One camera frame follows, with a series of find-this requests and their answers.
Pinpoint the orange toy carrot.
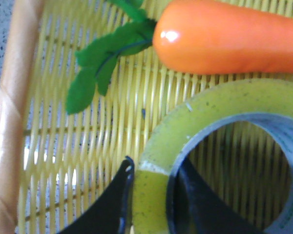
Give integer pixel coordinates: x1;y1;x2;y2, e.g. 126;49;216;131
66;0;293;115

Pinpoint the yellow tape roll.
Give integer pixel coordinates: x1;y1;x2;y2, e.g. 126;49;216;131
133;79;293;234

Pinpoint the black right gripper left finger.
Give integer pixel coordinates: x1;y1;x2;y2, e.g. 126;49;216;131
59;156;134;234

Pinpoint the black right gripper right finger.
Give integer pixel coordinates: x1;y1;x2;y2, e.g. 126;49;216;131
172;158;263;234

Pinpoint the yellow wicker basket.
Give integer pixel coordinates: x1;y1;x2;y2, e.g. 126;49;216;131
0;0;293;234

